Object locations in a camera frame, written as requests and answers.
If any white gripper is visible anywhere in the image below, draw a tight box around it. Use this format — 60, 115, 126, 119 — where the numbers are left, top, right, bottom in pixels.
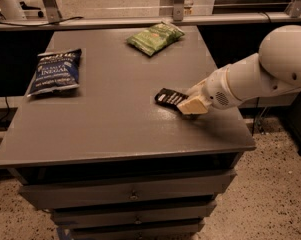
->
177, 64, 242, 115

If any black rxbar chocolate bar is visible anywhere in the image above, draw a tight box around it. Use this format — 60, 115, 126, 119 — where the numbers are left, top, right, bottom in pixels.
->
154, 88, 188, 109

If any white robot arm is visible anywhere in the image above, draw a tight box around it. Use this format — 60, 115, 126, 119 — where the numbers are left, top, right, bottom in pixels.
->
177, 25, 301, 115

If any green jalapeno chip bag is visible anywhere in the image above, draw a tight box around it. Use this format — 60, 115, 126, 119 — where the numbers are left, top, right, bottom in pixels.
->
126, 22, 185, 57

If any blue salt vinegar chip bag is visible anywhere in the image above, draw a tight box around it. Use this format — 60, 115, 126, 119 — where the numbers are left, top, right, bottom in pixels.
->
28, 49, 82, 97

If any top grey drawer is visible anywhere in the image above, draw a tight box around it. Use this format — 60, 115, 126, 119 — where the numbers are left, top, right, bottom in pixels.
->
19, 169, 236, 209

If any grey drawer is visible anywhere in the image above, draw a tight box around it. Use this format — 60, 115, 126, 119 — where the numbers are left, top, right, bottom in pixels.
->
71, 219, 204, 240
52, 198, 216, 229
19, 169, 236, 209

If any grey drawer cabinet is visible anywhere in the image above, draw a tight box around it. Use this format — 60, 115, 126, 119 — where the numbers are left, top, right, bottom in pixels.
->
0, 25, 257, 240

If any middle grey drawer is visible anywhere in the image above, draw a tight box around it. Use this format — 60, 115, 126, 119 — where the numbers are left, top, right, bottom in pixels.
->
52, 198, 216, 229

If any bottom grey drawer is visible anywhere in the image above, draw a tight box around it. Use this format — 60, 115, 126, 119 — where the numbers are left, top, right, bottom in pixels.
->
71, 219, 204, 240

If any white pipe at top left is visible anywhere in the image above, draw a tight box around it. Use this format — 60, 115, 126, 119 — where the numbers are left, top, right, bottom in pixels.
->
0, 0, 26, 20

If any black cable on rail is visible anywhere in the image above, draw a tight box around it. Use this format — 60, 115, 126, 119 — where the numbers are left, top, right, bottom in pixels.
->
0, 15, 85, 28

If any metal rail frame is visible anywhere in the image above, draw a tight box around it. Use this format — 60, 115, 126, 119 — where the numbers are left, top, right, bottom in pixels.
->
0, 0, 301, 31

